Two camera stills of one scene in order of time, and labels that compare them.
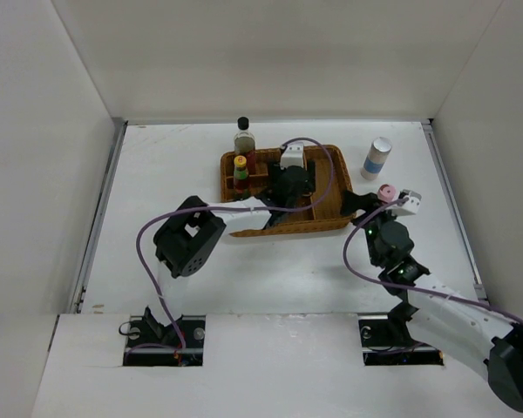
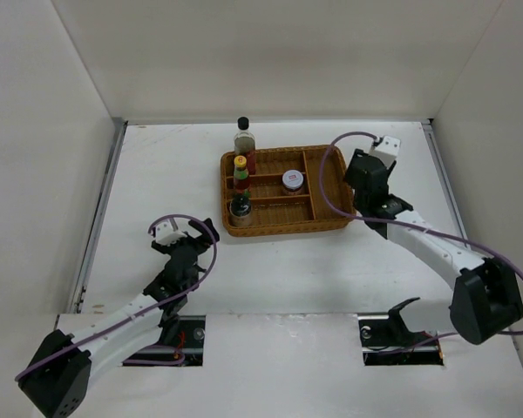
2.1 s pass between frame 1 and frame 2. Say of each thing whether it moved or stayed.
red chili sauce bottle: stayed
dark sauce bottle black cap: stayed
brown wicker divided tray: stayed
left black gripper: moved
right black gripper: moved
